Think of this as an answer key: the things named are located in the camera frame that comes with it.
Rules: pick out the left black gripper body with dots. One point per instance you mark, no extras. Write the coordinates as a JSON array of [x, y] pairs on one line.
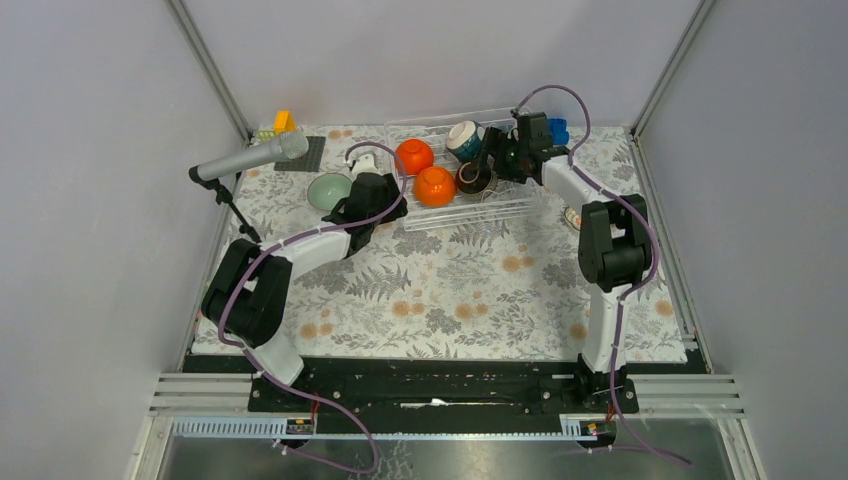
[[390, 195]]

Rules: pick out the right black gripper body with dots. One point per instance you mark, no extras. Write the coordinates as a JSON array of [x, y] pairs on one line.
[[508, 163]]

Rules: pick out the pale green bowl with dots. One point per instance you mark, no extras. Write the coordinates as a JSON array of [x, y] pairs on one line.
[[326, 190]]

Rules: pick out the black patterned bowl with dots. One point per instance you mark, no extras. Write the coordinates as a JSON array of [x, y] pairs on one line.
[[472, 177]]

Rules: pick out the small white patterned bowl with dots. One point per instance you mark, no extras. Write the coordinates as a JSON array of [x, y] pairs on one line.
[[572, 218]]

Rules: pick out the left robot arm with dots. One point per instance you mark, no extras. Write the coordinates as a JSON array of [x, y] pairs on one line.
[[248, 294]]

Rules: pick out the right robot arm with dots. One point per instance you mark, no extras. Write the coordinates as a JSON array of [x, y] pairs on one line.
[[615, 248]]

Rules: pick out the white and teal bowl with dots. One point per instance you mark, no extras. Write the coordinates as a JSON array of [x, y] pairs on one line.
[[464, 140]]

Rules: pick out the blue toy block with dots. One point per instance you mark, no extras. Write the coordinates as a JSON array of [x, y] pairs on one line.
[[558, 129]]

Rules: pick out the orange bowl rear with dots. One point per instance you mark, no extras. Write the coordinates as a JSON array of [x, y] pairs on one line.
[[415, 155]]

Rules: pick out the orange bowl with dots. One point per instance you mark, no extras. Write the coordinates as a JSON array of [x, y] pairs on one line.
[[415, 155], [434, 187]]

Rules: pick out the orange bowl front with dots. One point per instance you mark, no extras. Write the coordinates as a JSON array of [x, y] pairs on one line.
[[434, 187]]

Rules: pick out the silver microphone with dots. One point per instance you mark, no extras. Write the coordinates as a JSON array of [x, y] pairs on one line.
[[281, 148]]

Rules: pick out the yellow toy block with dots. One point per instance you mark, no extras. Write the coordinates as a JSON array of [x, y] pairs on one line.
[[283, 122]]

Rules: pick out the light green toy block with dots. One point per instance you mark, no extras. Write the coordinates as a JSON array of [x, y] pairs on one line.
[[264, 135]]

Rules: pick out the black microphone tripod stand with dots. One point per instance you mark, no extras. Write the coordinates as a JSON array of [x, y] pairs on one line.
[[225, 196]]

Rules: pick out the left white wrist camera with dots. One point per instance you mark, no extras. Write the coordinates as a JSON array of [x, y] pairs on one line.
[[365, 163]]

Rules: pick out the white wire dish rack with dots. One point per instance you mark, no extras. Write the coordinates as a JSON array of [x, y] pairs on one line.
[[502, 200]]

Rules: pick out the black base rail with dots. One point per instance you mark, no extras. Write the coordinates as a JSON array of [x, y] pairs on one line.
[[464, 397]]

